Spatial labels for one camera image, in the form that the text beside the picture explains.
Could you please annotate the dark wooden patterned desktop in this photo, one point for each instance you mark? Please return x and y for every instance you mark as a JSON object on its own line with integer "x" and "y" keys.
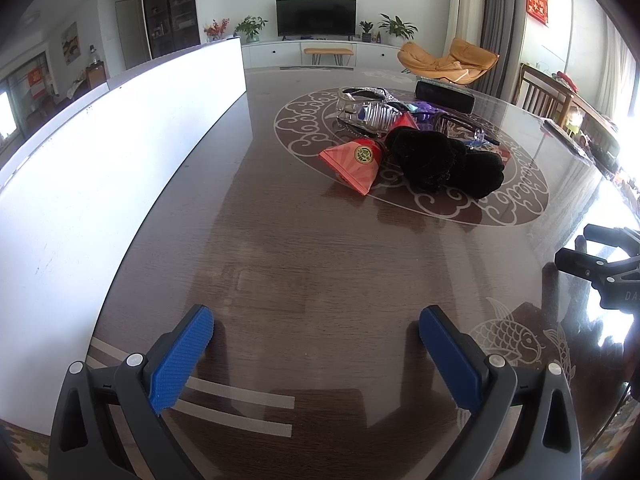
{"x": 310, "y": 270}

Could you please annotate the red window poster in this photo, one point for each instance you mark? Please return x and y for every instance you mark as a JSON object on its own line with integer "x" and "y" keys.
{"x": 37, "y": 81}

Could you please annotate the purple teal toy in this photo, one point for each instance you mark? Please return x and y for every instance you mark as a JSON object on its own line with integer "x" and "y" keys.
{"x": 424, "y": 111}

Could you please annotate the bushy green potted plant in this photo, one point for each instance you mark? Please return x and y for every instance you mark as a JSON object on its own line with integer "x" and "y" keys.
{"x": 251, "y": 25}

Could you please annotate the wooden slat-back chair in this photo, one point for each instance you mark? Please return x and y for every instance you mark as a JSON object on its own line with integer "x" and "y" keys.
{"x": 537, "y": 92}

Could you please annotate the small potted plant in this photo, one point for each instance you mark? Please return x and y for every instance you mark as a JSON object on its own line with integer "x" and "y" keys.
{"x": 366, "y": 30}

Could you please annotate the red packet gold seal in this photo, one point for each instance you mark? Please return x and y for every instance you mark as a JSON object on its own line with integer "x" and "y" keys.
{"x": 350, "y": 167}

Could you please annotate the white board panel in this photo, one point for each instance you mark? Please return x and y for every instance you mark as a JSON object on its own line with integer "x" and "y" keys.
{"x": 100, "y": 185}

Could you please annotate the clear glasses black temples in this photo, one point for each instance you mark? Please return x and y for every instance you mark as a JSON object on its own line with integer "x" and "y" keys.
{"x": 462, "y": 127}

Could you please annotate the cream curtain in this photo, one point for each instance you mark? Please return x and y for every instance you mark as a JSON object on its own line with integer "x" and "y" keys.
{"x": 467, "y": 7}

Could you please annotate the bright window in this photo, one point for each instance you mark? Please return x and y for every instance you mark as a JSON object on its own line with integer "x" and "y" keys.
{"x": 5, "y": 115}

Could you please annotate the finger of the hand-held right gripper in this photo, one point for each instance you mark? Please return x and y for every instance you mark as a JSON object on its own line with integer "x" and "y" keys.
{"x": 580, "y": 262}
{"x": 612, "y": 236}

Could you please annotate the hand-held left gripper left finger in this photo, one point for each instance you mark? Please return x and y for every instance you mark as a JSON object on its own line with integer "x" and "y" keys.
{"x": 177, "y": 362}

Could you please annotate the wooden bench hairpin legs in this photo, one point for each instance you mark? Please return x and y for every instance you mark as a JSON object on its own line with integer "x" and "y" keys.
{"x": 327, "y": 51}

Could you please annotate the white television cabinet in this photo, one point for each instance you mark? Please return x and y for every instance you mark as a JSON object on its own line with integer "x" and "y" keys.
{"x": 272, "y": 54}

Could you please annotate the broad-leaf potted plant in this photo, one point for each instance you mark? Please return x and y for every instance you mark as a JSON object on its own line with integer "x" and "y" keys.
{"x": 397, "y": 26}

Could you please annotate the black rectangular case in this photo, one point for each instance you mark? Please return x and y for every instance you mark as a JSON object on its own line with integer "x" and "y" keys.
{"x": 445, "y": 95}

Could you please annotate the black flat television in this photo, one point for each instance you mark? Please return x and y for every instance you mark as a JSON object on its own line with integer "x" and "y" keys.
{"x": 316, "y": 16}

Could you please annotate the red wall hanging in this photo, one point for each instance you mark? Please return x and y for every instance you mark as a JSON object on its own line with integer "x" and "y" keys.
{"x": 537, "y": 5}

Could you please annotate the black fuzzy cloth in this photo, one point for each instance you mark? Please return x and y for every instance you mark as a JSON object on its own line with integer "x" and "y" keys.
{"x": 430, "y": 160}

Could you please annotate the grey curtain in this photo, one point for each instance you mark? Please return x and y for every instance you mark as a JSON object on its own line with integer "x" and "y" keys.
{"x": 502, "y": 25}

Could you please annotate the dark glass display cabinet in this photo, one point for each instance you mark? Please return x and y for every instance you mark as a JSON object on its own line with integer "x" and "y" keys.
{"x": 170, "y": 7}

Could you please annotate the red flower bouquet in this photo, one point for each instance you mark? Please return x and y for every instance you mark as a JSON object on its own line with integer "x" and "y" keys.
{"x": 216, "y": 27}

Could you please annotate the white door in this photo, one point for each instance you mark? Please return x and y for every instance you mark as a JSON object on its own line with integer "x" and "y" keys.
{"x": 132, "y": 32}

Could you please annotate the orange lounge chair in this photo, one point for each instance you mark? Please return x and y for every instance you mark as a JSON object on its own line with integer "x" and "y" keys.
{"x": 435, "y": 60}

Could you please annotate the black glitter headband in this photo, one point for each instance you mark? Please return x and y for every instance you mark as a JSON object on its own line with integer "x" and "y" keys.
{"x": 367, "y": 92}

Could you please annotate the floral cloth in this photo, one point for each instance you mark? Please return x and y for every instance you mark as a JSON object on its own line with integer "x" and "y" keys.
{"x": 20, "y": 452}

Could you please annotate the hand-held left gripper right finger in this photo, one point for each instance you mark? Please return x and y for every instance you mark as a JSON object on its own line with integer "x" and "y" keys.
{"x": 450, "y": 360}

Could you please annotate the framed wall painting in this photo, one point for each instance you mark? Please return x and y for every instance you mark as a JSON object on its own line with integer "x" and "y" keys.
{"x": 70, "y": 42}

